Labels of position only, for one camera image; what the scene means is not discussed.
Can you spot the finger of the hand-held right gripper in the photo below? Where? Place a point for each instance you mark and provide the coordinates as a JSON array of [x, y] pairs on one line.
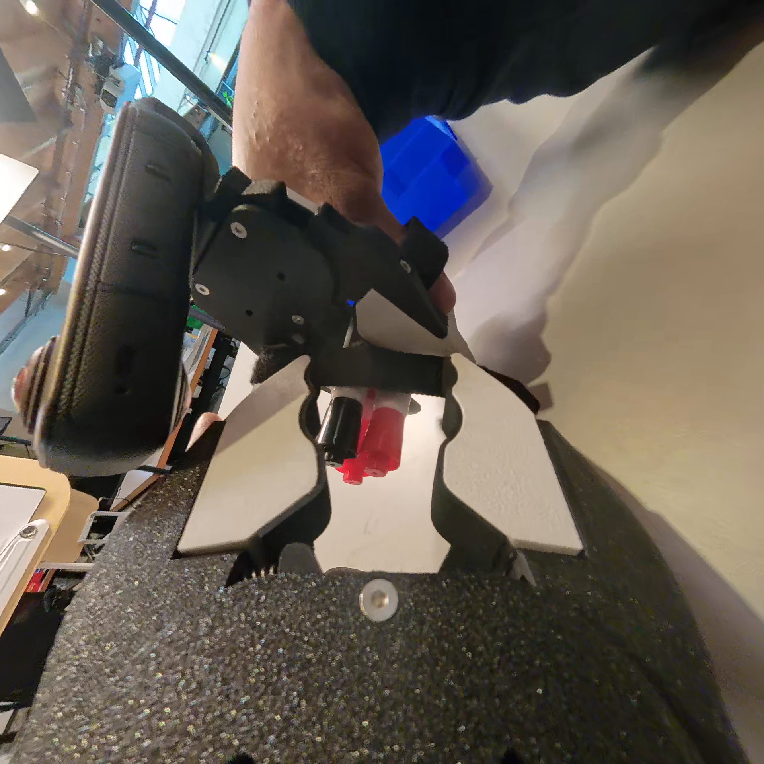
[[406, 332]]

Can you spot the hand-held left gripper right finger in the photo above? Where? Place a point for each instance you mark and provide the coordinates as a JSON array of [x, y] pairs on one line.
[[513, 478]]

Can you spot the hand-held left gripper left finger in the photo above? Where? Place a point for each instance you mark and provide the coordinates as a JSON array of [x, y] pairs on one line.
[[251, 478]]

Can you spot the red dry erase marker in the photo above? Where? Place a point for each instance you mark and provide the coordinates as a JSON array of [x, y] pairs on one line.
[[352, 469], [384, 439]]

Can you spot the black dry erase marker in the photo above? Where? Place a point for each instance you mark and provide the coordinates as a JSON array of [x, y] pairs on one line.
[[340, 427]]

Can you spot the blue plastic bin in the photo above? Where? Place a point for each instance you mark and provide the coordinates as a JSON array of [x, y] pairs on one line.
[[436, 179]]

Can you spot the person's right forearm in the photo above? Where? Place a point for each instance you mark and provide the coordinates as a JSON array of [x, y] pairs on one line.
[[501, 48]]

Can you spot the clipboard with instruction sheet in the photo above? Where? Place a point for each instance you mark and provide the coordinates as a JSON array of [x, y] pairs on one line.
[[66, 501]]

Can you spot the white paper notice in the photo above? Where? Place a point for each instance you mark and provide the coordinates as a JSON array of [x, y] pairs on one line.
[[18, 513]]

